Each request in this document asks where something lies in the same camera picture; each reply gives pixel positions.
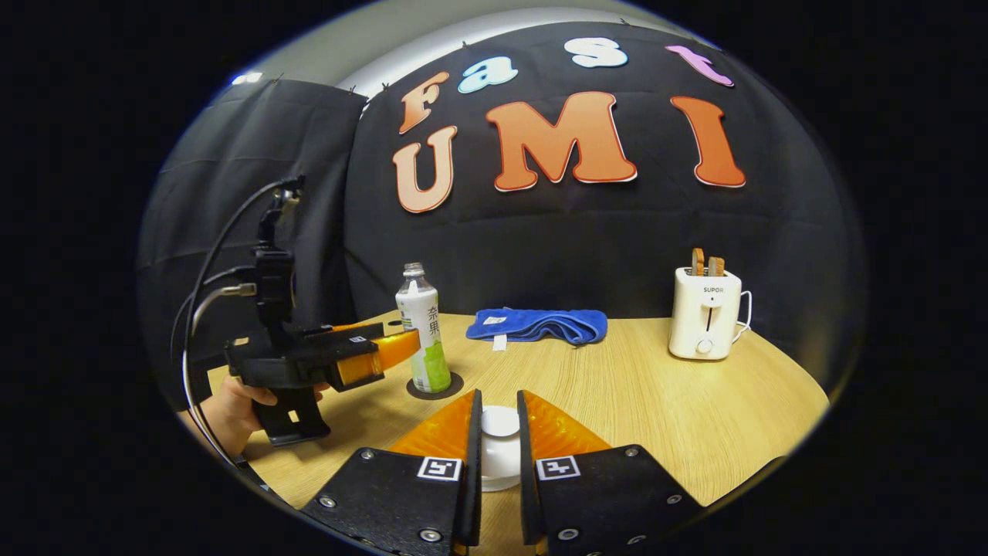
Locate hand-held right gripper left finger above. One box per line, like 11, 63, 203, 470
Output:
301, 388, 483, 556

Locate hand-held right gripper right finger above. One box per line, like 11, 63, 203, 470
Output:
517, 388, 705, 556

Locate white teacup lid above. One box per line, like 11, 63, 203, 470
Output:
480, 405, 522, 493

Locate clear water bottle green label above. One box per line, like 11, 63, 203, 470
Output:
395, 263, 453, 395

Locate round dark coaster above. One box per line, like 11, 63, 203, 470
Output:
406, 371, 465, 401

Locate blue folded towel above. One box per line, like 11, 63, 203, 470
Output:
465, 308, 608, 350

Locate black backdrop cloth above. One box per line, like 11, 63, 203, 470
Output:
139, 22, 865, 402

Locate white toaster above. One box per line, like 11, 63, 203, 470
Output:
668, 266, 743, 361

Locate silver-plug gripper cable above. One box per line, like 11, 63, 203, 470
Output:
171, 266, 257, 364

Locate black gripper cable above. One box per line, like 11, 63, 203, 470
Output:
181, 176, 306, 468

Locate white toaster cable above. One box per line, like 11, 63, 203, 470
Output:
729, 290, 753, 344

